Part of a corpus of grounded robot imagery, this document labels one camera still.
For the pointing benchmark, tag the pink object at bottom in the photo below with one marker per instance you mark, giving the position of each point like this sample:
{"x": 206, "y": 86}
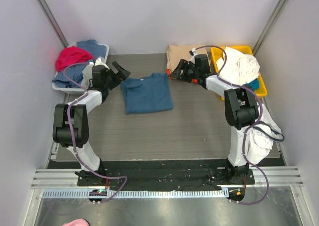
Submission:
{"x": 77, "y": 222}

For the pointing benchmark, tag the aluminium frame post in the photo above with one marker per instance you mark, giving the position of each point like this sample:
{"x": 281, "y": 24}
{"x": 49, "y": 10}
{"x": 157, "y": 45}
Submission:
{"x": 52, "y": 21}
{"x": 280, "y": 5}

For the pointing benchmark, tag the blue checked shirt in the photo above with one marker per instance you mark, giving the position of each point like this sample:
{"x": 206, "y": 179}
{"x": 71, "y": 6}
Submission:
{"x": 67, "y": 72}

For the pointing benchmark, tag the dark blue t-shirt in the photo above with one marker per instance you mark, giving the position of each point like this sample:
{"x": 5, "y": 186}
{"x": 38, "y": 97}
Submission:
{"x": 147, "y": 95}

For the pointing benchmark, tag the folded orange t-shirt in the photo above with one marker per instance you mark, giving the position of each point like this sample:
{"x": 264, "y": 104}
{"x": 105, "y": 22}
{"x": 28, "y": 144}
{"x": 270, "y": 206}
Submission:
{"x": 169, "y": 72}

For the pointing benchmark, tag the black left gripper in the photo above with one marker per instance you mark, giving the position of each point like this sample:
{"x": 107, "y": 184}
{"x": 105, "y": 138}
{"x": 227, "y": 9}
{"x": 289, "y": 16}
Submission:
{"x": 113, "y": 75}

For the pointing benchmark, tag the aluminium rail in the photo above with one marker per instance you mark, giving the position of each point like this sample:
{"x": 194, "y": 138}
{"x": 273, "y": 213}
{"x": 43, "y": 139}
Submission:
{"x": 50, "y": 178}

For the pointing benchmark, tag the folded beige t-shirt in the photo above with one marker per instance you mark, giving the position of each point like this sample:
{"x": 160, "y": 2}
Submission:
{"x": 175, "y": 53}

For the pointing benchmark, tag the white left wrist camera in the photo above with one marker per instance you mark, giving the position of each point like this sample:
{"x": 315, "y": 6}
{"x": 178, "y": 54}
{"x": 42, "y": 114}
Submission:
{"x": 100, "y": 61}

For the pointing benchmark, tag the left aluminium frame post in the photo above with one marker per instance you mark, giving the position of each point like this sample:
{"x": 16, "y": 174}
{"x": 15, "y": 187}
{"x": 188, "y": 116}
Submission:
{"x": 52, "y": 21}

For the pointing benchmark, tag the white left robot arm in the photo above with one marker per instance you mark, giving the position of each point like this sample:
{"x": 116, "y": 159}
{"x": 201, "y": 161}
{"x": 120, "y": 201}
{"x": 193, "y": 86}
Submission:
{"x": 71, "y": 126}

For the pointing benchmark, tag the grey plastic bin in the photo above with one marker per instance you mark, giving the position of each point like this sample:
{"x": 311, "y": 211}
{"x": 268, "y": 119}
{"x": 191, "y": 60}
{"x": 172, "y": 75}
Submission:
{"x": 60, "y": 83}

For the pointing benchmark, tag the slotted cable duct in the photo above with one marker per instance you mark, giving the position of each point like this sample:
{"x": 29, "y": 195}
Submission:
{"x": 103, "y": 194}

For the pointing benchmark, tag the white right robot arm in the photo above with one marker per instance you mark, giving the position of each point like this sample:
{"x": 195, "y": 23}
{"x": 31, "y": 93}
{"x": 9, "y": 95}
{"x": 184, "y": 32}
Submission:
{"x": 240, "y": 106}

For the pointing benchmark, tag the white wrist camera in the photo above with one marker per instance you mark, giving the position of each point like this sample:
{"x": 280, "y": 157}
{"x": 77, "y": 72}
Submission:
{"x": 193, "y": 54}
{"x": 100, "y": 61}

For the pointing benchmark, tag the white printed t-shirt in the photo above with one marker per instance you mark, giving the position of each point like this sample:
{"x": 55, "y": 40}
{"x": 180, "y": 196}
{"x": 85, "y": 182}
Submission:
{"x": 262, "y": 136}

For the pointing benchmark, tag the pink red garment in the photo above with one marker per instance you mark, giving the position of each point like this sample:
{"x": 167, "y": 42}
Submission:
{"x": 70, "y": 56}

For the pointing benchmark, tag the grey garment in bin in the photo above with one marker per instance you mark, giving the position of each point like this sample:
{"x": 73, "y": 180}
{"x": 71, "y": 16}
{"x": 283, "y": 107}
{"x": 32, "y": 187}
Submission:
{"x": 87, "y": 75}

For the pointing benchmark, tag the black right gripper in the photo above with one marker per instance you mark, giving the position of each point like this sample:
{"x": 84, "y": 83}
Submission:
{"x": 186, "y": 69}

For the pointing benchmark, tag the teal garment in tray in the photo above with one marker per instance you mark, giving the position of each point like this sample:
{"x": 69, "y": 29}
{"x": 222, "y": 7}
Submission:
{"x": 254, "y": 85}

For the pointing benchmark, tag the right aluminium frame post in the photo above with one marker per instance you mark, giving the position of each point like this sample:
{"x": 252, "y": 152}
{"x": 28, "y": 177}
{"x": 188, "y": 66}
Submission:
{"x": 280, "y": 5}

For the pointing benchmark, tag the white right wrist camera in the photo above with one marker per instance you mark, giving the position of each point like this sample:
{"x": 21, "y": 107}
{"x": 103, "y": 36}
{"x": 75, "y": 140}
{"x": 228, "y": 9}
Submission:
{"x": 193, "y": 54}

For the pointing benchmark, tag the white t-shirt in tray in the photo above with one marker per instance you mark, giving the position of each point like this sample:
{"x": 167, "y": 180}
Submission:
{"x": 240, "y": 68}

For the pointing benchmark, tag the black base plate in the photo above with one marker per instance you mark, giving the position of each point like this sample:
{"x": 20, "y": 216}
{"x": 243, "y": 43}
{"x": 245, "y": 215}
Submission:
{"x": 159, "y": 175}

